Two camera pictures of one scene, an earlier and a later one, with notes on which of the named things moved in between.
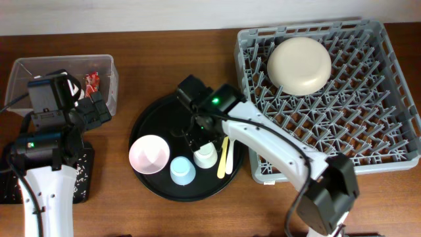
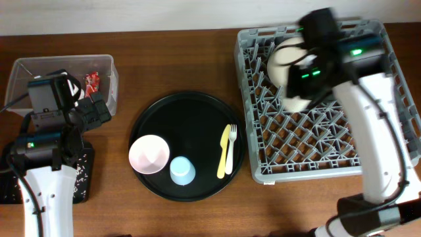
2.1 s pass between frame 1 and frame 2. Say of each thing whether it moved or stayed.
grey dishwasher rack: stayed
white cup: moved
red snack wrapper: stayed
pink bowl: stayed
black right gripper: moved
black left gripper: stayed
